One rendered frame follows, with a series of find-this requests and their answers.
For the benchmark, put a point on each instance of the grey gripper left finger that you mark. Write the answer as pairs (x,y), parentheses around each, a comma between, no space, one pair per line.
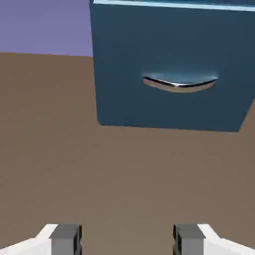
(63,241)

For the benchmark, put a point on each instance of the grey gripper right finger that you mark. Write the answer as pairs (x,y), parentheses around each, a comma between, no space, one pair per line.
(189,241)

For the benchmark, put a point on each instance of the blue drawer front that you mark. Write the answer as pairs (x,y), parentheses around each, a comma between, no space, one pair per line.
(123,89)

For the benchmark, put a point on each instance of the blue painted cabinet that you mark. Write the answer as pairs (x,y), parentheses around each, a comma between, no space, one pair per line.
(199,39)

